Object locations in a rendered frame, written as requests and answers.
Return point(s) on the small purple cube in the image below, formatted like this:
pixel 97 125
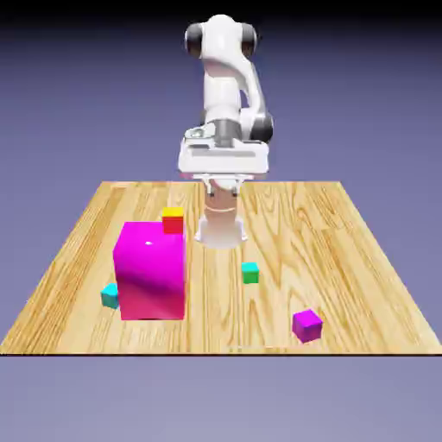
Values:
pixel 306 325

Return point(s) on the small green cube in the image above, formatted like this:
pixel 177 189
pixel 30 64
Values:
pixel 250 272

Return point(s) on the small red cube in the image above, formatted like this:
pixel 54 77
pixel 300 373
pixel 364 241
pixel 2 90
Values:
pixel 172 221

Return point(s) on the large magenta box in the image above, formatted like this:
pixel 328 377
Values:
pixel 150 272

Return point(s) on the small cyan cube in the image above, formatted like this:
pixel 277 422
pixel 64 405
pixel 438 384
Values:
pixel 110 295

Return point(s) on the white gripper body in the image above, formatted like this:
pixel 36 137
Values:
pixel 223 159

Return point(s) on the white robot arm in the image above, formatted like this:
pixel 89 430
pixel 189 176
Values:
pixel 221 86

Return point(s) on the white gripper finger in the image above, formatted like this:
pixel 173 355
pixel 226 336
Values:
pixel 209 188
pixel 236 188

